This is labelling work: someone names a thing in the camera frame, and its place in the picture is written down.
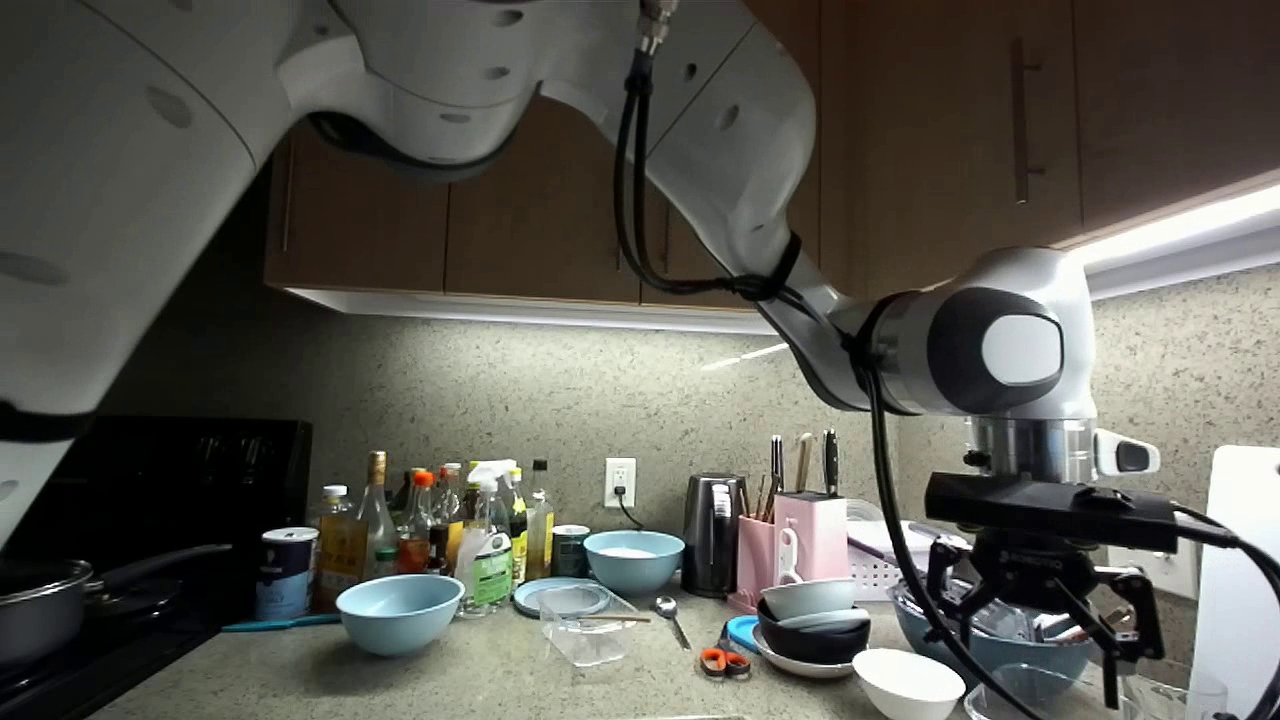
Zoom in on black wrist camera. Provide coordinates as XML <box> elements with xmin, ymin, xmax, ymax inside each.
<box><xmin>923</xmin><ymin>472</ymin><xmax>1175</xmax><ymax>553</ymax></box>

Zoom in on pink knife block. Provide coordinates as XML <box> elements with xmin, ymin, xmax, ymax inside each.
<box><xmin>731</xmin><ymin>435</ymin><xmax>849</xmax><ymax>608</ymax></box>

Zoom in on white cutting board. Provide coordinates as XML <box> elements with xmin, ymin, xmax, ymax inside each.
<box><xmin>1189</xmin><ymin>445</ymin><xmax>1280</xmax><ymax>720</ymax></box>

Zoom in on black electric kettle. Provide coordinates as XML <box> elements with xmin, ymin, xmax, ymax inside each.
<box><xmin>685</xmin><ymin>472</ymin><xmax>739</xmax><ymax>594</ymax></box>

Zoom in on yellow cap oil bottle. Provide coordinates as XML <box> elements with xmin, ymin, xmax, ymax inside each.
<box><xmin>527</xmin><ymin>458</ymin><xmax>552</xmax><ymax>580</ymax></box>

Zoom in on white dish basket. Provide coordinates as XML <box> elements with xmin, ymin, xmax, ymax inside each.
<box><xmin>849</xmin><ymin>518</ymin><xmax>930</xmax><ymax>600</ymax></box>

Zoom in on small white bowl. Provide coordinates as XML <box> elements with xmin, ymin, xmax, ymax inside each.
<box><xmin>850</xmin><ymin>649</ymin><xmax>963</xmax><ymax>720</ymax></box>

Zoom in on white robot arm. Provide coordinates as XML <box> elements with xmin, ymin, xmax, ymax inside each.
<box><xmin>0</xmin><ymin>0</ymin><xmax>1092</xmax><ymax>518</ymax></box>

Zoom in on light blue plate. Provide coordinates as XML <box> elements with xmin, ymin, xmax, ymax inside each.
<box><xmin>513</xmin><ymin>577</ymin><xmax>609</xmax><ymax>621</ymax></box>

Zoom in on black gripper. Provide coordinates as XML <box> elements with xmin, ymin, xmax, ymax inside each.
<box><xmin>923</xmin><ymin>526</ymin><xmax>1162</xmax><ymax>704</ymax></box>

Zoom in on clear glass bowl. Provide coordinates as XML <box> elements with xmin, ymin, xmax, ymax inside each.
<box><xmin>963</xmin><ymin>663</ymin><xmax>1088</xmax><ymax>720</ymax></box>

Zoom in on white wall outlet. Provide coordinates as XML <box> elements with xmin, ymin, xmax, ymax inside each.
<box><xmin>605</xmin><ymin>455</ymin><xmax>641</xmax><ymax>506</ymax></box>

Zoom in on red cap sauce bottle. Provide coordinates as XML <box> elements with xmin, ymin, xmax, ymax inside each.
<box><xmin>395</xmin><ymin>466</ymin><xmax>437</xmax><ymax>572</ymax></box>

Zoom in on clear spray bottle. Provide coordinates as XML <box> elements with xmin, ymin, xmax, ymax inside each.
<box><xmin>455</xmin><ymin>458</ymin><xmax>524</xmax><ymax>612</ymax></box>

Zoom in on white salt canister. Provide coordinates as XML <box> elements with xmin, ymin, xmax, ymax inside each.
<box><xmin>255</xmin><ymin>524</ymin><xmax>320</xmax><ymax>621</ymax></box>

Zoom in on light blue front bowl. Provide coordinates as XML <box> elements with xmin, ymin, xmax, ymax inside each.
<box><xmin>336</xmin><ymin>572</ymin><xmax>464</xmax><ymax>657</ymax></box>

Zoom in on large dark blue bowl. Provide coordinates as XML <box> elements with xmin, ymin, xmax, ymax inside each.
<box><xmin>893</xmin><ymin>584</ymin><xmax>1092</xmax><ymax>679</ymax></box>

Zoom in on light blue back bowl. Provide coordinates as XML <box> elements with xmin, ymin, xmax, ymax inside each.
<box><xmin>585</xmin><ymin>526</ymin><xmax>685</xmax><ymax>594</ymax></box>

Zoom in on stacked grey black bowls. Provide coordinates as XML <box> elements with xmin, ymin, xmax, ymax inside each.
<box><xmin>756</xmin><ymin>580</ymin><xmax>870</xmax><ymax>663</ymax></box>

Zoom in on red handled scissors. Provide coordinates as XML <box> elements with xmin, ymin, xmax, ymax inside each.
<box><xmin>700</xmin><ymin>644</ymin><xmax>752</xmax><ymax>679</ymax></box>

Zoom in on clear rectangular container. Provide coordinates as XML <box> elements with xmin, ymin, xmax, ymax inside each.
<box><xmin>541</xmin><ymin>592</ymin><xmax>648</xmax><ymax>673</ymax></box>

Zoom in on light blue bowl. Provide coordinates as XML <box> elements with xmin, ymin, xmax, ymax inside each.
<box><xmin>336</xmin><ymin>572</ymin><xmax>464</xmax><ymax>657</ymax></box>
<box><xmin>585</xmin><ymin>526</ymin><xmax>685</xmax><ymax>594</ymax></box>

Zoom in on metal spoon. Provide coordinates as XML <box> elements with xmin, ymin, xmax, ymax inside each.
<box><xmin>650</xmin><ymin>594</ymin><xmax>690</xmax><ymax>649</ymax></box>

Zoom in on blue lid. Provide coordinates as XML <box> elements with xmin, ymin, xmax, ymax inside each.
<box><xmin>725</xmin><ymin>615</ymin><xmax>759</xmax><ymax>651</ymax></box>

